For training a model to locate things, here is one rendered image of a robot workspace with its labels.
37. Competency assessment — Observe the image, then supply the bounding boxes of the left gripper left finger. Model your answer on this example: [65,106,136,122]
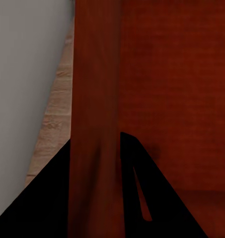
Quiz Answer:
[0,139,71,238]

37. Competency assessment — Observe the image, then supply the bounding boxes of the storage box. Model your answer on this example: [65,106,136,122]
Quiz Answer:
[67,0,225,238]

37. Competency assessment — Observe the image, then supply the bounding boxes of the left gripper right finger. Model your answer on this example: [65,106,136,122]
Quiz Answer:
[120,132,208,238]

